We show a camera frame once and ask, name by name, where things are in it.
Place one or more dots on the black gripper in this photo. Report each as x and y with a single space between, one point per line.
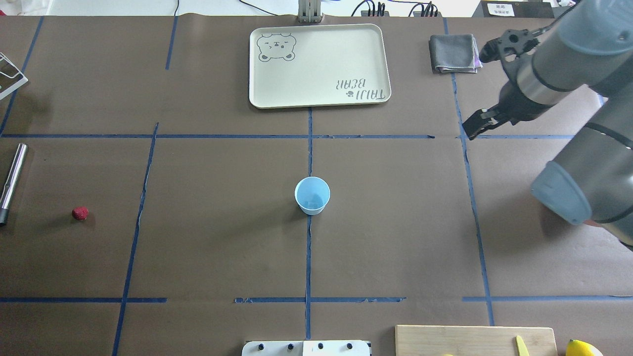
515 104

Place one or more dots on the red strawberry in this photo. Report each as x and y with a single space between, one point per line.
80 213

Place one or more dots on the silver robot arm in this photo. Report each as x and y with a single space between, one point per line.
578 67

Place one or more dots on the light blue cup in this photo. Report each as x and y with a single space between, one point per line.
312 194

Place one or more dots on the white cup rack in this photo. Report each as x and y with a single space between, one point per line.
11 77

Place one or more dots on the black box with label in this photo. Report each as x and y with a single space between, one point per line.
513 8

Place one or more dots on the cream bear tray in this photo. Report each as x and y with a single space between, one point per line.
319 65

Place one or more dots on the wooden cutting board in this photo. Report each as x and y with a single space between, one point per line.
412 340

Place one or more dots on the yellow knife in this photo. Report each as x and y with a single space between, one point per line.
521 346

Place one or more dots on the yellow lemon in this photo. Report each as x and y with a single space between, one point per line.
579 348

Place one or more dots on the white pillar with base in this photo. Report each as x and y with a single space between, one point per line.
307 348

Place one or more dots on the metal muddler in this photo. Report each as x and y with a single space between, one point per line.
11 182

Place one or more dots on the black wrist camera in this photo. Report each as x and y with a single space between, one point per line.
510 49

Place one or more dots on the aluminium frame post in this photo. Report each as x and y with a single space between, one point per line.
309 11

